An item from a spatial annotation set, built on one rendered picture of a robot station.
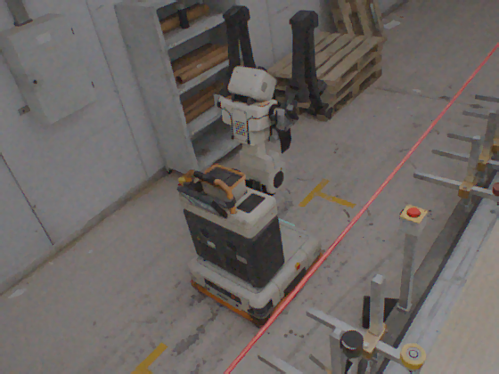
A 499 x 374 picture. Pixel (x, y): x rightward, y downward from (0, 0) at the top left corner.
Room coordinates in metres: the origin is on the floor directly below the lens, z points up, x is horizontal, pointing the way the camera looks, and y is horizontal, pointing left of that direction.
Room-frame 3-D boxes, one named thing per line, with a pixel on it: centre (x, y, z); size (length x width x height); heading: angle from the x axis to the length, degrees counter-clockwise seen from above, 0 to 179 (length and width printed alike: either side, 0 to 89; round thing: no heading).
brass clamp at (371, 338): (0.89, -0.32, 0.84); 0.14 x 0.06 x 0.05; 135
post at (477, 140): (1.61, -1.05, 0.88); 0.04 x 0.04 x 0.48; 45
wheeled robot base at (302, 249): (2.03, 0.06, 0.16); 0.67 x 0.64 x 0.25; 134
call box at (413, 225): (1.09, -0.53, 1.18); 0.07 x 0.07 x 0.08; 45
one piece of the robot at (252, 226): (1.96, 0.13, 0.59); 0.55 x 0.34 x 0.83; 44
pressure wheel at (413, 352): (0.77, -0.42, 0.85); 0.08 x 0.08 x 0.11
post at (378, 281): (0.90, -0.34, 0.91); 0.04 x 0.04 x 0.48; 45
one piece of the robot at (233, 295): (1.78, 0.28, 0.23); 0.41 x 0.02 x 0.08; 44
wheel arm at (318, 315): (0.91, -0.28, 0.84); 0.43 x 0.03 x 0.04; 45
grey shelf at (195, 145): (3.67, 0.28, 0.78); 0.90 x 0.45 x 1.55; 135
